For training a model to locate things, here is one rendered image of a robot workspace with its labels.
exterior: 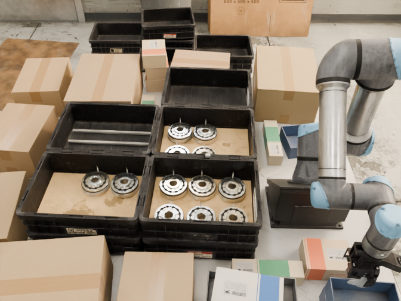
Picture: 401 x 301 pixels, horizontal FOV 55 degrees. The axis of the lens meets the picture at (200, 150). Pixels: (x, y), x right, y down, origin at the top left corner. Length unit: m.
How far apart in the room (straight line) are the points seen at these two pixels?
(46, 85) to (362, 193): 1.50
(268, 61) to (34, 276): 1.43
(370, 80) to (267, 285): 0.66
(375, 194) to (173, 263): 0.62
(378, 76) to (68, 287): 1.06
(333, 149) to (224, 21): 3.12
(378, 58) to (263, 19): 3.04
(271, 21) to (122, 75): 2.50
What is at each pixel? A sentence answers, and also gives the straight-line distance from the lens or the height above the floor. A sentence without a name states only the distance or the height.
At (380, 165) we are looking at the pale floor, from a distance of 2.98.
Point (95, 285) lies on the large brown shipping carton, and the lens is 1.22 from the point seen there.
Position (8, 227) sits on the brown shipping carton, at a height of 0.86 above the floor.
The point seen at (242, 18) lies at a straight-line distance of 4.13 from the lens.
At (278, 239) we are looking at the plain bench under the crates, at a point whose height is 0.70.
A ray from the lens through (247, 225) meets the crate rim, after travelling 1.26.
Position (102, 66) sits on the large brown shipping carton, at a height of 0.90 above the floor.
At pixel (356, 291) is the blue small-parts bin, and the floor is 0.77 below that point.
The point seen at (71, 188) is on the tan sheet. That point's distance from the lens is 1.54.
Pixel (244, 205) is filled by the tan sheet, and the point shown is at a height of 0.83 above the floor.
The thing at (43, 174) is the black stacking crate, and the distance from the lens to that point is 1.54.
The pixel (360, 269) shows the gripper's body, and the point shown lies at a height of 0.96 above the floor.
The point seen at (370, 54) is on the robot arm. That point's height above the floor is 1.41.
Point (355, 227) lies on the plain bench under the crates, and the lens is 1.65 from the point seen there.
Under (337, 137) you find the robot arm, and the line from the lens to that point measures 1.13.
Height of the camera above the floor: 1.96
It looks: 45 degrees down
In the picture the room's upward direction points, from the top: 1 degrees clockwise
